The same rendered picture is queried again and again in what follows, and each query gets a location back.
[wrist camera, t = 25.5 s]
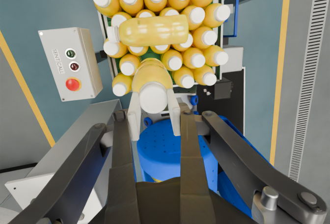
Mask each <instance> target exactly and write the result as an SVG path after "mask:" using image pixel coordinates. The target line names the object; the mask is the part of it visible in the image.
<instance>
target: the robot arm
mask: <svg viewBox="0 0 330 224"><path fill-rule="evenodd" d="M167 98H168V110H169V115H170V119H171V124H172V128H173V133H174V135H175V136H181V157H180V176H179V177H173V178H170V179H168V180H165V181H162V182H146V181H141V182H137V177H136V170H135V163H134V156H133V149H132V142H131V140H133V141H137V140H139V132H140V116H141V109H140V104H139V95H138V92H133V94H132V97H131V101H130V105H129V108H128V109H122V110H118V111H115V112H113V113H112V117H113V121H114V122H113V125H110V126H106V124H105V123H97V124H95V125H93V126H92V127H91V128H90V129H89V130H88V132H87V133H86V134H85V136H84V137H83V138H82V139H81V141H80V142H79V143H78V145H77V146H76V147H75V148H74V150H73V151H72V152H71V154H70V155H69V156H68V157H67V159H66V160H65V161H64V162H63V164H62V165H61V166H60V168H59V169H58V170H57V171H56V173H55V174H54V175H53V177H52V178H51V179H50V180H49V182H48V183H47V184H46V186H45V187H44V188H43V189H42V191H41V192H40V193H39V195H38V196H37V197H36V198H33V199H32V200H31V202H30V204H29V205H28V206H27V207H26V208H25V209H24V210H23V211H21V212H20V213H18V212H16V211H13V210H10V209H6V208H2V207H0V224H77V223H78V221H81V220H83V219H84V214H83V213H82V212H83V210H84V207H85V205H86V203H87V201H88V198H89V196H90V194H91V192H92V190H93V187H94V185H95V183H96V181H97V178H98V176H99V174H100V172H101V170H102V167H103V165H104V163H105V161H106V158H107V156H108V154H109V152H110V150H111V146H112V164H111V168H110V169H109V183H108V199H107V204H106V205H105V206H104V207H103V208H102V209H101V210H100V211H99V212H98V213H97V214H96V215H95V216H94V217H93V219H92V220H91V221H90V222H89V223H88V224H323V222H324V219H325V217H326V214H327V211H328V206H327V204H326V202H325V201H324V200H323V199H322V198H321V197H320V196H318V195H317V194H316V193H314V192H313V191H311V190H309V189H308V188H306V187H304V186H303V185H301V184H299V183H298V182H296V181H294V180H293V179H291V178H289V177H288V176H286V175H284V174H283V173H281V172H279V171H278V170H276V169H274V168H273V167H272V166H271V165H270V164H269V163H268V162H267V161H266V160H265V159H264V158H263V157H261V156H260V155H259V154H258V153H257V152H256V151H255V150H254V149H253V148H252V147H251V146H250V145H249V144H248V143H247V142H246V141H245V140H243V139H242V138H241V137H240V136H239V135H238V134H237V133H236V132H235V131H234V130H233V129H232V128H231V127H230V126H229V125H228V124H226V123H225V122H224V121H223V120H222V119H221V118H220V117H219V116H218V115H217V114H216V113H215V112H212V111H204V112H203V113H202V115H195V114H194V112H193V111H191V110H190V108H189V106H188V105H187V104H186V103H185V102H184V103H178V102H177V100H176V97H175V94H174V92H173V89H172V88H168V89H167ZM198 135H202V138H203V140H204V141H205V143H206V144H207V146H208V147H209V149H210V150H211V152H212V153H213V155H214V157H215V158H216V160H217V161H218V163H219V164H220V166H221V167H222V169H223V170H224V172H225V174H226V175H227V177H228V178H229V180H230V181H231V183H232V184H233V186H234V187H235V189H236V190H237V192H238V193H239V195H240V196H241V198H242V199H243V201H244V202H245V204H246V205H247V206H248V207H249V209H250V210H251V215H252V217H253V219H252V218H251V217H249V216H248V215H246V214H245V213H244V212H242V211H241V210H239V209H238V208H237V207H235V206H234V205H232V204H231V203H230V202H228V201H227V200H225V199H224V198H223V197H221V196H220V195H218V194H217V193H215V192H214V191H213V190H211V189H210V188H209V187H208V181H207V176H206V171H205V165H204V160H203V157H202V156H201V151H200V145H199V139H198Z"/></svg>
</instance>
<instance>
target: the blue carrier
mask: <svg viewBox="0 0 330 224"><path fill-rule="evenodd" d="M198 139H199V145H200V151H201V156H202V157H203V160H204V165H205V171H206V176H207V181H208V187H209V188H210V189H211V190H213V191H214V192H215V193H217V183H218V161H217V160H216V158H215V157H214V155H213V153H212V152H211V150H210V149H209V147H208V146H207V144H206V143H205V141H204V140H203V138H202V135H198ZM137 152H138V157H139V162H140V168H141V173H142V178H143V181H146V182H154V180H153V179H152V178H151V176H152V177H153V178H155V179H158V180H161V181H165V180H168V179H170V178H173V177H179V176H180V157H181V136H175V135H174V133H173V128H172V124H171V119H167V120H163V121H159V122H157V123H154V124H152V125H150V126H149V127H147V128H146V129H145V130H144V131H143V132H142V133H141V134H140V136H139V140H137Z"/></svg>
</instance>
